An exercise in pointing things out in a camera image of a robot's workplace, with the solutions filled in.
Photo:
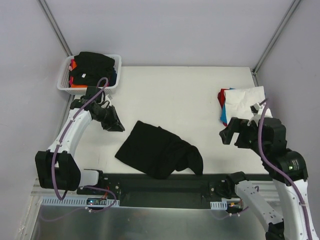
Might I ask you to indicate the left white cable duct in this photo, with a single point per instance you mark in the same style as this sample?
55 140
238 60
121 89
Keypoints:
80 202

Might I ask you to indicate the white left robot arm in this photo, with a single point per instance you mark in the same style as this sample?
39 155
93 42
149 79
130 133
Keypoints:
56 167

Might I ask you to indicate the dark blue t shirt in basket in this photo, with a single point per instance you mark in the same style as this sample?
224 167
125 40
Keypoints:
113 78

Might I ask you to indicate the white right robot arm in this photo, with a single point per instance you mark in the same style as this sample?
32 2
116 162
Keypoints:
266 136

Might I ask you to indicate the pink t shirt in basket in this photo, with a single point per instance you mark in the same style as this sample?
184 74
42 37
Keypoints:
72 65

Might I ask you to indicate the white cable duct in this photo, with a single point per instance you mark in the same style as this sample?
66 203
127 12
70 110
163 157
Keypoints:
80 202
219 205

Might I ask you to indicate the right aluminium frame post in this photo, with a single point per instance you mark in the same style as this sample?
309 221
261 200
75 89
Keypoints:
276 35

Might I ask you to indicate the red t shirt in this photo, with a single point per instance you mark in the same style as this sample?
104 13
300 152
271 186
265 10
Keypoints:
221 97

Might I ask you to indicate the orange t shirt in basket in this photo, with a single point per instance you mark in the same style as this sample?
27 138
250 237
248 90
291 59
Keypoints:
77 85

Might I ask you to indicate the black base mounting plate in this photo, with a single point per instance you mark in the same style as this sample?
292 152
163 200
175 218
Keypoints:
167 200

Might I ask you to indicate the black t shirt in basket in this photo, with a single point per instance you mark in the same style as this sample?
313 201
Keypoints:
91 67

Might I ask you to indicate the left aluminium frame post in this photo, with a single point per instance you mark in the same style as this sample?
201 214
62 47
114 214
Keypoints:
56 29

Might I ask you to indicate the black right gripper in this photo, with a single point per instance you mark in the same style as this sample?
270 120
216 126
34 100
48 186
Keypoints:
241 133

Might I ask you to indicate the black t shirt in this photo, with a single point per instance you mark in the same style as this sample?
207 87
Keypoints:
158 153
91 67

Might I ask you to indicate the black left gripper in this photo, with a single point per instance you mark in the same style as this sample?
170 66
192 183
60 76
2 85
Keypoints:
110 117

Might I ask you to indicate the right white cable duct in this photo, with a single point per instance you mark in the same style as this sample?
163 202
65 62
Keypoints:
219 205

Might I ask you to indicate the white plastic laundry basket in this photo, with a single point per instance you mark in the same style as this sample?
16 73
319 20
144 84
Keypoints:
63 77

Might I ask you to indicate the aluminium frame post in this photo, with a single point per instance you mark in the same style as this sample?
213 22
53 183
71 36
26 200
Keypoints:
56 29
276 35

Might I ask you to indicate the white t shirt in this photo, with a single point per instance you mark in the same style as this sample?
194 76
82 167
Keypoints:
245 98

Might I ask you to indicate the aluminium front rail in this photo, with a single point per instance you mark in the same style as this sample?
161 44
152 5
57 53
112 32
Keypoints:
50 190

